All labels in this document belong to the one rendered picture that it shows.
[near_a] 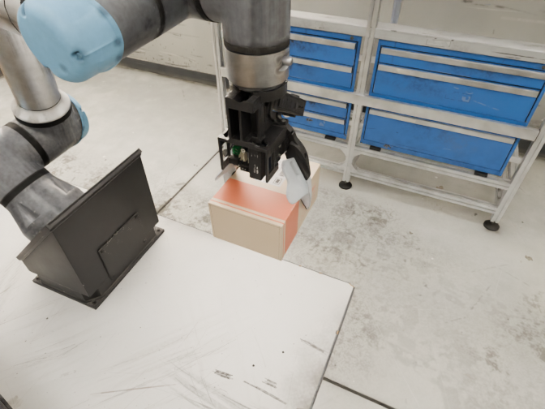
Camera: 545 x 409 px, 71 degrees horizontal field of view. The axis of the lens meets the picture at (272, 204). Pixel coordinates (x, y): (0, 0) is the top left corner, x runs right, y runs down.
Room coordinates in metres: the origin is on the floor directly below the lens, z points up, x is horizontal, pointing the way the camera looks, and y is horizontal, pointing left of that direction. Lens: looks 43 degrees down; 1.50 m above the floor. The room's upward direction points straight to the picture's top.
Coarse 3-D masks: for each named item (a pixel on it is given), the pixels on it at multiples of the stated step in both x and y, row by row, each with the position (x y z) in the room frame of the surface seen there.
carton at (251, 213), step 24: (312, 168) 0.50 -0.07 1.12; (240, 192) 0.44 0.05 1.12; (264, 192) 0.44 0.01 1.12; (312, 192) 0.48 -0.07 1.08; (216, 216) 0.41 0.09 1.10; (240, 216) 0.39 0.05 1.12; (264, 216) 0.38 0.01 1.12; (288, 216) 0.39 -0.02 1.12; (240, 240) 0.39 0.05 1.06; (264, 240) 0.38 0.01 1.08; (288, 240) 0.39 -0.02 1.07
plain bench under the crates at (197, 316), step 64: (0, 256) 0.66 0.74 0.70; (192, 256) 0.66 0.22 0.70; (256, 256) 0.66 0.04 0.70; (0, 320) 0.47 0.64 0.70; (64, 320) 0.47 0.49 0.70; (128, 320) 0.47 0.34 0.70; (192, 320) 0.47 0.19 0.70; (256, 320) 0.47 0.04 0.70; (320, 320) 0.47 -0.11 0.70; (0, 384) 0.32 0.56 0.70; (64, 384) 0.32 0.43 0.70; (128, 384) 0.32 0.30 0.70; (192, 384) 0.32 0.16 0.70; (256, 384) 0.32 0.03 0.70; (320, 384) 0.33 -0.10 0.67
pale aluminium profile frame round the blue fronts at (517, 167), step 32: (224, 64) 2.16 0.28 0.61; (224, 96) 2.13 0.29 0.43; (320, 96) 1.85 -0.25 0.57; (352, 96) 1.78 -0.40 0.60; (224, 128) 2.14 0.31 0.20; (352, 128) 1.79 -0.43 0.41; (480, 128) 1.52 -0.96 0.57; (512, 128) 1.47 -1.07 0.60; (544, 128) 1.44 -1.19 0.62; (320, 160) 1.88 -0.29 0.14; (352, 160) 1.78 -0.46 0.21; (416, 160) 1.64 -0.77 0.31; (512, 160) 1.49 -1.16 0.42; (416, 192) 1.61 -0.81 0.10; (448, 192) 1.57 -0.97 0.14; (512, 192) 1.43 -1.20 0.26
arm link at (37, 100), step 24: (0, 48) 0.68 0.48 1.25; (24, 48) 0.70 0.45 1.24; (24, 72) 0.70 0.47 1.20; (48, 72) 0.74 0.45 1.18; (24, 96) 0.71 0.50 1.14; (48, 96) 0.73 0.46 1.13; (24, 120) 0.71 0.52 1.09; (48, 120) 0.71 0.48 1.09; (72, 120) 0.77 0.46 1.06; (48, 144) 0.70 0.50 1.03; (72, 144) 0.76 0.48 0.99
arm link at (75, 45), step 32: (0, 0) 0.39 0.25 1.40; (32, 0) 0.34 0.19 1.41; (64, 0) 0.34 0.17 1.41; (96, 0) 0.36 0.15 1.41; (128, 0) 0.38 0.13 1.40; (160, 0) 0.41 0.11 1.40; (32, 32) 0.34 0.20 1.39; (64, 32) 0.32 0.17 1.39; (96, 32) 0.34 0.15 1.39; (128, 32) 0.37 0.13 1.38; (160, 32) 0.41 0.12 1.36; (64, 64) 0.33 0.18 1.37; (96, 64) 0.33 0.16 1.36
